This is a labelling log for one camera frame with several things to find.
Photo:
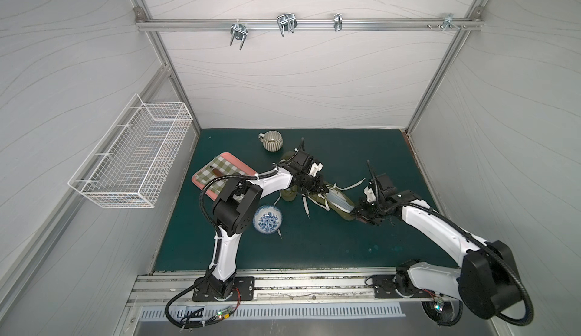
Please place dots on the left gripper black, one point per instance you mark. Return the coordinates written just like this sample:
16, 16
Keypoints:
311, 182

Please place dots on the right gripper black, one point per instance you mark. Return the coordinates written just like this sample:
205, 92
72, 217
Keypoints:
370, 210

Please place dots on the olive green shoe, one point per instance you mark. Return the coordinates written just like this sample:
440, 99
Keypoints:
290, 193
320, 199

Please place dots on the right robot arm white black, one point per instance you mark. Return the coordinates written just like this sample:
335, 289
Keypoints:
484, 279

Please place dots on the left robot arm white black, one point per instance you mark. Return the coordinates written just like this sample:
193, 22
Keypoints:
230, 202

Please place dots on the striped ceramic cup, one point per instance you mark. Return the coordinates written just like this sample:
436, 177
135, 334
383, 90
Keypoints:
272, 141

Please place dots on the blue white patterned bowl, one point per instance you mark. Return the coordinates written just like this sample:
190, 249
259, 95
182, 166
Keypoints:
267, 219

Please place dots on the green table mat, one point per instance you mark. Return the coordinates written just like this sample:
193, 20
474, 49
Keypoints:
310, 236

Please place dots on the pink tray checkered cloth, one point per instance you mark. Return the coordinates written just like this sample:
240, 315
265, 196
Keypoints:
224, 164

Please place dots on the metal clamp hook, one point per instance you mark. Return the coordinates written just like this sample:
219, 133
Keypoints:
338, 22
286, 23
448, 24
239, 32

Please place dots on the aluminium crossbar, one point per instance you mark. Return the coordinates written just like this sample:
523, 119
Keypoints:
303, 24

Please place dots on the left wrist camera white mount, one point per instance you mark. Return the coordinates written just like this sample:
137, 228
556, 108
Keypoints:
315, 168

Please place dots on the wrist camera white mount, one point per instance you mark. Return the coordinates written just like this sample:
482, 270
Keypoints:
315, 168
370, 195

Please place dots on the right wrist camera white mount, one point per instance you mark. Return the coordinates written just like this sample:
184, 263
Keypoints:
370, 195

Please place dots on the white wire basket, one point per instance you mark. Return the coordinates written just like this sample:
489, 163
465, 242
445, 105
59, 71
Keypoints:
131, 162

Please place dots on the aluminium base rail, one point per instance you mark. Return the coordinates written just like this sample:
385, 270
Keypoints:
279, 286

